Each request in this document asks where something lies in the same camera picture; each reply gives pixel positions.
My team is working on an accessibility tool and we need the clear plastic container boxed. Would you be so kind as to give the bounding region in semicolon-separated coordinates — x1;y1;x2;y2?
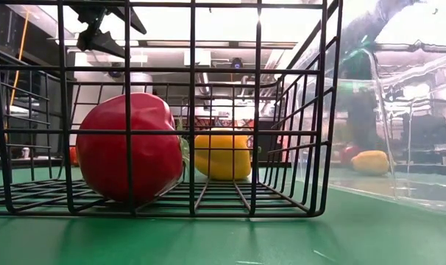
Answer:
287;40;446;216

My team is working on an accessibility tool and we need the black wire basket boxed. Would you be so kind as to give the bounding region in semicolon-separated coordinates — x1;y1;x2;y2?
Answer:
0;0;344;218

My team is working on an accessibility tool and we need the white pillar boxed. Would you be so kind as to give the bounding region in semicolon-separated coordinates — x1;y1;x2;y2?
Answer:
74;51;154;146

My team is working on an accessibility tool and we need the orange-red bell pepper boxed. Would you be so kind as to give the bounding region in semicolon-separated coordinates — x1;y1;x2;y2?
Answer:
339;144;364;167

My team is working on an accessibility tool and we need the yellow lemon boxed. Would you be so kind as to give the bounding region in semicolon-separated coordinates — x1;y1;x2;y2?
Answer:
350;149;391;177

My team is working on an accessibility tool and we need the red tomato with green calyx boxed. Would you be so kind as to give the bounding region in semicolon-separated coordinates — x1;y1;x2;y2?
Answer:
75;91;190;204

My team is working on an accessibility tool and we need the yellow hanging cable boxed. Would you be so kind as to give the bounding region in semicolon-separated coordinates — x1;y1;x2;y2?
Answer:
8;9;31;107

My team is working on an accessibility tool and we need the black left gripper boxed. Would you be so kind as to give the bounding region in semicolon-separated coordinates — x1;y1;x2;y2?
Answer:
68;4;148;60

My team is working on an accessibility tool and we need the dark storage rack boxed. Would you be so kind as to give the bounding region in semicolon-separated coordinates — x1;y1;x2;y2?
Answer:
0;5;76;163

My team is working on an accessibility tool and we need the yellow bell pepper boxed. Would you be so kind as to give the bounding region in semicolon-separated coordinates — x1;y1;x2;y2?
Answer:
194;127;253;181

